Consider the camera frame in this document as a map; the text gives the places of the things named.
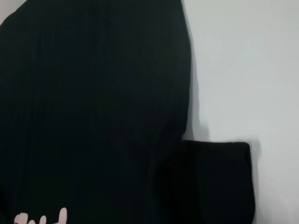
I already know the black shirt with FREE print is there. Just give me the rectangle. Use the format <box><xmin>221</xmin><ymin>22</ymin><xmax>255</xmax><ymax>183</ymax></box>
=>
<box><xmin>0</xmin><ymin>0</ymin><xmax>256</xmax><ymax>224</ymax></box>

